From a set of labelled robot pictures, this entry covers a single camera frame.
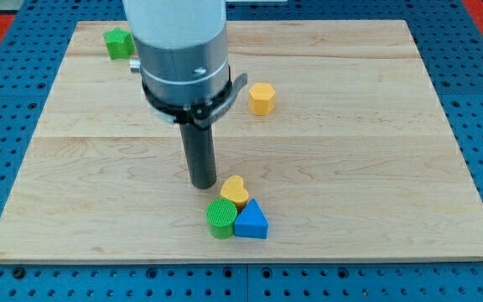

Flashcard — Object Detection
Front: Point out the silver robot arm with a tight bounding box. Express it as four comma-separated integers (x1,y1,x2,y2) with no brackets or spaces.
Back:
122,0,231,123

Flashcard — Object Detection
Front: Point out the black clamp ring with lever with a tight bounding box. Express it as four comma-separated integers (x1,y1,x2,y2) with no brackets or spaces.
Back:
141,72,249,129

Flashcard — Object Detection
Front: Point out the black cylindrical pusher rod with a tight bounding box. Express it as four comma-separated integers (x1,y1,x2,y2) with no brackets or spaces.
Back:
179,124,216,189

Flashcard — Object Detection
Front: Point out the yellow hexagon block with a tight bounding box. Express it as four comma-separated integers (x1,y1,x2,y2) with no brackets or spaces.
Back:
248,82,276,116

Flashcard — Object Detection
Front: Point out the yellow heart block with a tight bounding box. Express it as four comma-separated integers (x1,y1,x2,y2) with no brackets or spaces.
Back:
220,175,249,212

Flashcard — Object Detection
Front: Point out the wooden board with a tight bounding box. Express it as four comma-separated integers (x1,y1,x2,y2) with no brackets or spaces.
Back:
0,20,483,265

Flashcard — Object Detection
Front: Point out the blue triangle block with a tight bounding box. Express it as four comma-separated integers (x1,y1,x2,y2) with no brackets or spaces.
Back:
234,199,269,239

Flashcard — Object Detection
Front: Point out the green cylinder block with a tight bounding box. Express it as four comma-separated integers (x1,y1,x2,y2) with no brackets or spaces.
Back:
206,198,237,239

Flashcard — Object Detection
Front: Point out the green star block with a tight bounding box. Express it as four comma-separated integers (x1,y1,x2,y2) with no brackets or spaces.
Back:
103,27,135,60

